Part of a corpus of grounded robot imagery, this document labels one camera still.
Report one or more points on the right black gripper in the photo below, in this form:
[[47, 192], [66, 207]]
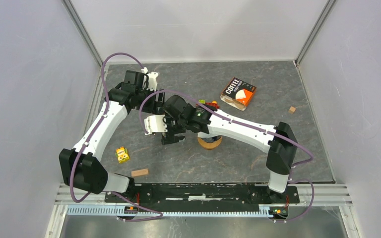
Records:
[[168, 138]]

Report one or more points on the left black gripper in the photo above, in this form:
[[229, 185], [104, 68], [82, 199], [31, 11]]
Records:
[[152, 108]]

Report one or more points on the wooden ring stand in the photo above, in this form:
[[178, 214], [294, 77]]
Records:
[[210, 145]]

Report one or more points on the orange coffee filter box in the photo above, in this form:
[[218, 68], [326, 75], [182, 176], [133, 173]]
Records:
[[238, 94]]

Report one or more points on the white paper coffee filter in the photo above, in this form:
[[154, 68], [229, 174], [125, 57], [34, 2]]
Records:
[[208, 136]]

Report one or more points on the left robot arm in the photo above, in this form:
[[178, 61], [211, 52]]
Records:
[[80, 166]]

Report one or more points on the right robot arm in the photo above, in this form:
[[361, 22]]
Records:
[[212, 124]]

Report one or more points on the toy brick car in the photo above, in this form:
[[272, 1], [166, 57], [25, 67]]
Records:
[[212, 104]]

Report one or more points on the small wooden block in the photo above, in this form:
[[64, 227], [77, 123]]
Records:
[[141, 172]]

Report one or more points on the yellow juice carton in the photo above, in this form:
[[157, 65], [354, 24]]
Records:
[[122, 154]]

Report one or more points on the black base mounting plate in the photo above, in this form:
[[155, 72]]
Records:
[[208, 197]]

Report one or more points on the small wooden cube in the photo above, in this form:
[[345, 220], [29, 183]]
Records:
[[291, 110]]

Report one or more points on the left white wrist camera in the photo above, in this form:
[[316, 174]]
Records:
[[150, 81]]

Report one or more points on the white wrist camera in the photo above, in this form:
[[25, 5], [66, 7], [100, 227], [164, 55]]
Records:
[[155, 124], [150, 81]]

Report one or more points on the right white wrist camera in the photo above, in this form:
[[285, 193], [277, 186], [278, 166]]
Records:
[[155, 124]]

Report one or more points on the white slotted cable duct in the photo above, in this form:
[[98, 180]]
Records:
[[124, 211]]

